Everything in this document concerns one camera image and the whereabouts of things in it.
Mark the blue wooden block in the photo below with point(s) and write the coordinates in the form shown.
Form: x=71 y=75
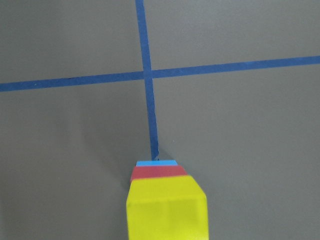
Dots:
x=149 y=163

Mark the red wooden block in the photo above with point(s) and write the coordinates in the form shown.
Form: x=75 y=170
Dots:
x=160 y=171

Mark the yellow wooden block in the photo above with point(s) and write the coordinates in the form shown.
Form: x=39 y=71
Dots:
x=167 y=208

